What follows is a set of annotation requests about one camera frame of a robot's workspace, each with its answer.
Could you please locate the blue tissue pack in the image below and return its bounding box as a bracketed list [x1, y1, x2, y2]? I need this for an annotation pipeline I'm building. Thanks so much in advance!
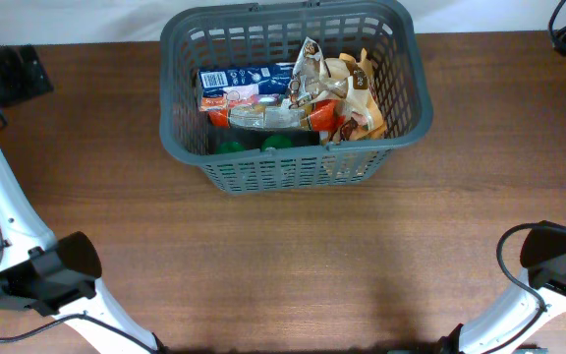
[196, 63, 294, 111]

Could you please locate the beige brown snack pouch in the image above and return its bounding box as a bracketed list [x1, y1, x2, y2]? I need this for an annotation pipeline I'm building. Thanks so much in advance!
[287, 37, 373, 113]

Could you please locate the green white cup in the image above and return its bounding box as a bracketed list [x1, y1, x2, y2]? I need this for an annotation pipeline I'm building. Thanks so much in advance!
[260, 135, 294, 151]

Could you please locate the beige coffee pouch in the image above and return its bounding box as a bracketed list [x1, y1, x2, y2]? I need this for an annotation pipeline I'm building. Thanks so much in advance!
[319, 49, 387, 145]

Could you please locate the orange spaghetti pack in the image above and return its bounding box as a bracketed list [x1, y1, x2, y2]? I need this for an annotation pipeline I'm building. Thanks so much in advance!
[208, 100, 340, 132]

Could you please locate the grey plastic basket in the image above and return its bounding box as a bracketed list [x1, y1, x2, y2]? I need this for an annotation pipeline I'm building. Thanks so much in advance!
[160, 0, 433, 194]

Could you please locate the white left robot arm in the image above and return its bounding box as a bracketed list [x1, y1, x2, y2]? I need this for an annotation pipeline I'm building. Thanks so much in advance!
[0, 45, 165, 353]

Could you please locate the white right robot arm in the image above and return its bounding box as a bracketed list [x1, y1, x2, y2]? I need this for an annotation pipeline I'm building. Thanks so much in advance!
[432, 220, 566, 353]

